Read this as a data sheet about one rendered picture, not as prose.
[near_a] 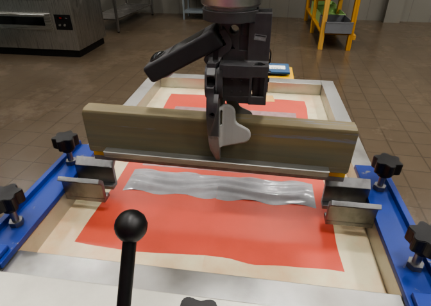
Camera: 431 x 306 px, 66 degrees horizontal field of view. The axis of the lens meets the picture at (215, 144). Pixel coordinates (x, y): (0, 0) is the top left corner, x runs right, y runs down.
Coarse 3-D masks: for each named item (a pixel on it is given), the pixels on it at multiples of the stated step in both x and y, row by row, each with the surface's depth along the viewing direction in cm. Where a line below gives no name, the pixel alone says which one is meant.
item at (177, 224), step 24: (192, 96) 101; (144, 168) 69; (168, 168) 69; (192, 168) 69; (120, 192) 62; (144, 192) 62; (96, 216) 57; (168, 216) 57; (192, 216) 57; (96, 240) 52; (120, 240) 52; (144, 240) 52; (168, 240) 52; (192, 240) 52
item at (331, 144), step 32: (96, 128) 51; (128, 128) 50; (160, 128) 50; (192, 128) 49; (256, 128) 47; (288, 128) 47; (320, 128) 46; (352, 128) 46; (288, 160) 49; (320, 160) 49
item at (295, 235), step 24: (216, 216) 57; (240, 216) 57; (264, 216) 57; (288, 216) 57; (312, 216) 57; (216, 240) 52; (240, 240) 52; (264, 240) 52; (288, 240) 52; (312, 240) 52; (264, 264) 48; (288, 264) 48; (312, 264) 48; (336, 264) 48
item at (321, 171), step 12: (108, 156) 52; (120, 156) 52; (132, 156) 51; (144, 156) 51; (156, 156) 51; (168, 156) 51; (180, 156) 51; (192, 156) 51; (204, 156) 51; (240, 168) 50; (252, 168) 49; (264, 168) 49; (276, 168) 49; (288, 168) 49; (300, 168) 49; (312, 168) 49; (324, 168) 49
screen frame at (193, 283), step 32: (352, 160) 65; (32, 256) 45; (64, 256) 45; (384, 256) 46; (160, 288) 41; (192, 288) 41; (224, 288) 41; (256, 288) 41; (288, 288) 41; (320, 288) 41
